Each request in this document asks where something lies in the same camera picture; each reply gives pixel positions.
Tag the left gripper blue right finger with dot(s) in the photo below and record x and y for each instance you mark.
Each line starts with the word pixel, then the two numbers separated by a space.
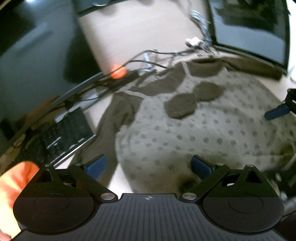
pixel 200 167

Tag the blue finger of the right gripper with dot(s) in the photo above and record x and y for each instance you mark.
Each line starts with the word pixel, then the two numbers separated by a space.
pixel 288 105

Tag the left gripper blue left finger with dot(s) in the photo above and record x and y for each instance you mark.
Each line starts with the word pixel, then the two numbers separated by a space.
pixel 96 167

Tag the brown dotted knit garment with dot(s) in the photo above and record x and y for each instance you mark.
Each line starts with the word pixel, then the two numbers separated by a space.
pixel 209 108

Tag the orange gloved hand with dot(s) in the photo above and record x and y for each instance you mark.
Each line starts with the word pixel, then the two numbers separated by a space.
pixel 13 182

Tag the black keyboard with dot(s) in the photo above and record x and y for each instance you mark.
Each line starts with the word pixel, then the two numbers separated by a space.
pixel 53 142

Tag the right dark monitor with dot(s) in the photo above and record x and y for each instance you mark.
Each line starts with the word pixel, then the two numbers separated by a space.
pixel 255 29

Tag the dark monitor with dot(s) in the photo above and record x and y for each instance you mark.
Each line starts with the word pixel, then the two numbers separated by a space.
pixel 44 56
pixel 255 29

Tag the orange round toy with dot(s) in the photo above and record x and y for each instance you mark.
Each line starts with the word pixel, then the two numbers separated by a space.
pixel 118 72

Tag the white connector plug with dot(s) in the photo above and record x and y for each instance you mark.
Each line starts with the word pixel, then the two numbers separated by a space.
pixel 194 42

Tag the left dark monitor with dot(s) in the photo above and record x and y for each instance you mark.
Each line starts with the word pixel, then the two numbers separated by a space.
pixel 44 56

